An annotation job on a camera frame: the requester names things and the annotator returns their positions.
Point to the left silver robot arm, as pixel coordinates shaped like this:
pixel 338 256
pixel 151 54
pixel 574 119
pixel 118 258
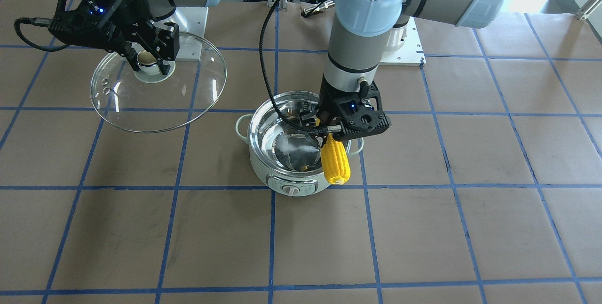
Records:
pixel 361 30

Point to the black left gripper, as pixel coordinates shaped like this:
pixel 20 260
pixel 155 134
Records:
pixel 328 104

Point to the yellow corn cob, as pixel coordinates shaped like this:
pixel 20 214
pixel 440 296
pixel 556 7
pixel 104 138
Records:
pixel 335 161

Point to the glass pot lid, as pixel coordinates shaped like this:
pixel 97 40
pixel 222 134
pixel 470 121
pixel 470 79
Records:
pixel 147 101

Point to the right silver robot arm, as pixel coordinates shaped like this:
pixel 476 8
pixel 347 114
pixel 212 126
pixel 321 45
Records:
pixel 161 9

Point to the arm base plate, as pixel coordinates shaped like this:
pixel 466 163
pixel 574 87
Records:
pixel 404 47
pixel 192 23

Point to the pale green electric pot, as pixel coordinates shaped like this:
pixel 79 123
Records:
pixel 283 158

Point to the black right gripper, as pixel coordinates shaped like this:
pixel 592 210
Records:
pixel 133 18

